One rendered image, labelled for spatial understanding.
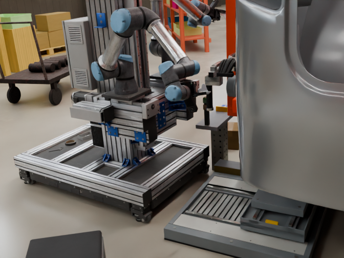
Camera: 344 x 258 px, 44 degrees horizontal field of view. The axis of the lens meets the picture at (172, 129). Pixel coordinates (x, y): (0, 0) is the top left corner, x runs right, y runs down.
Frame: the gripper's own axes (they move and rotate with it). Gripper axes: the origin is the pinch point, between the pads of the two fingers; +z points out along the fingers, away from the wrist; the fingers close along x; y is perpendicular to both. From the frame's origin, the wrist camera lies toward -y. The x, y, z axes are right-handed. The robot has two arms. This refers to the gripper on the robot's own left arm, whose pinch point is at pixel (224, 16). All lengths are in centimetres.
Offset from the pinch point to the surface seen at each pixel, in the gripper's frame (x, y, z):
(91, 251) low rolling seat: 52, 167, -128
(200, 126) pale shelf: 6, 91, -21
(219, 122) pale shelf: 11, 86, -9
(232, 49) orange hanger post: 38, 42, -29
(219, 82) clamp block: 66, 76, -68
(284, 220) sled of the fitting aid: 81, 148, -22
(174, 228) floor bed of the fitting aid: 32, 159, -62
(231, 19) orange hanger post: 42, 25, -38
